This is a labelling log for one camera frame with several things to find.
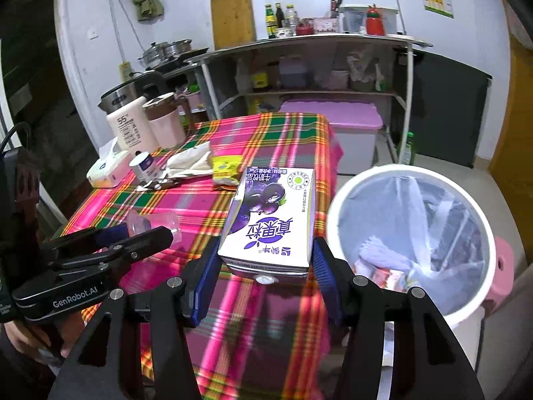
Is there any pink lidded storage box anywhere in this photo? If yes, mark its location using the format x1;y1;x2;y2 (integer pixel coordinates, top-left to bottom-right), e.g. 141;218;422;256
280;99;383;175

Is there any clear plastic jelly cup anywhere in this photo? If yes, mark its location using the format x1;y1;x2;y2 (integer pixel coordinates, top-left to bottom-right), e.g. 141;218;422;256
126;210;182;247

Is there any metal kitchen shelf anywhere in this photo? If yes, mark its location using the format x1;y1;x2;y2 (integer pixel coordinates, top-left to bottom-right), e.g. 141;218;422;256
188;33;429;161

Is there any person's left hand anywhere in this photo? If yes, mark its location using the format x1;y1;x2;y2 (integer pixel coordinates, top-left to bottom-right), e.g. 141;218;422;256
4;314;85;365

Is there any stainless electric kettle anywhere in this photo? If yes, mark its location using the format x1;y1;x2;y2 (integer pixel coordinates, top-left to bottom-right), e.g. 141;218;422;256
99;70;170;115

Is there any wooden cutting board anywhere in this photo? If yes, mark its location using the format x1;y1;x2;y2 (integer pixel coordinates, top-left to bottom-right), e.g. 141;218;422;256
211;0;257;50

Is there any pink plastic stool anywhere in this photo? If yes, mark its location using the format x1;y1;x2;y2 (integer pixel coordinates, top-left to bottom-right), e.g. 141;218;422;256
482;237;515;317

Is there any yellow noodle snack bag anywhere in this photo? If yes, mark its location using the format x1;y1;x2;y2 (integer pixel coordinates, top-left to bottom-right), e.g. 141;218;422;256
212;155;242;187

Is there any green bottle on floor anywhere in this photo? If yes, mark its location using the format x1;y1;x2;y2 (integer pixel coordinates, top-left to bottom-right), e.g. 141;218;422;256
397;132;415;165

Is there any white yogurt cup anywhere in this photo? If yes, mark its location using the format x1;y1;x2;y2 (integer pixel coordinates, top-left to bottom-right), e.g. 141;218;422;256
129;152;161;184

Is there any black cloth cover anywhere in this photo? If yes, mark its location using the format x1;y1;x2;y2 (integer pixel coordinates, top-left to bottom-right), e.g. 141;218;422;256
409;51;492;168

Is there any purple blueberry milk carton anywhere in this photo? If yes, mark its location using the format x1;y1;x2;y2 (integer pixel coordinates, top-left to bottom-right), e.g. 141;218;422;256
218;166;316;285

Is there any white tissue pack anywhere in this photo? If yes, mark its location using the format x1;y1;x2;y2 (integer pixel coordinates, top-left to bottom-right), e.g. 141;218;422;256
87;137;132;189

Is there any red strawberry milk carton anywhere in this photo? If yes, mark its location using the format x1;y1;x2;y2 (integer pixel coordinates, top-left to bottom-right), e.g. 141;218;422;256
352;258;408;293

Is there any green glass bottle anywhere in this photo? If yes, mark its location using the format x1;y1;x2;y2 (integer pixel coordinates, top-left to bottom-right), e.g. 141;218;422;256
265;4;277;39

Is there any white round trash bin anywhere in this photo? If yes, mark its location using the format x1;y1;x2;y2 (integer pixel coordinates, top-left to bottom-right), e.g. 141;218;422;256
326;164;496;362

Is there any white foam fruit net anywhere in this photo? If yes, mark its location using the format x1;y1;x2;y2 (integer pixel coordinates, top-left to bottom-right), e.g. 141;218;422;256
359;236;412;272

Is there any red thermos bottle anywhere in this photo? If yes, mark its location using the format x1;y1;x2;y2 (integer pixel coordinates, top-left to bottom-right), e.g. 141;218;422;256
366;5;386;36

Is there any pink plaid tablecloth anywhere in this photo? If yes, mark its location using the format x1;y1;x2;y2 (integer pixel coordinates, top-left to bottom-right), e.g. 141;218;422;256
65;112;342;399

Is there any pink jug brown lid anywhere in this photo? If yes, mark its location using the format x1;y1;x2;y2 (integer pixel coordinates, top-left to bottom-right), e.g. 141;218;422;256
143;92;193;149

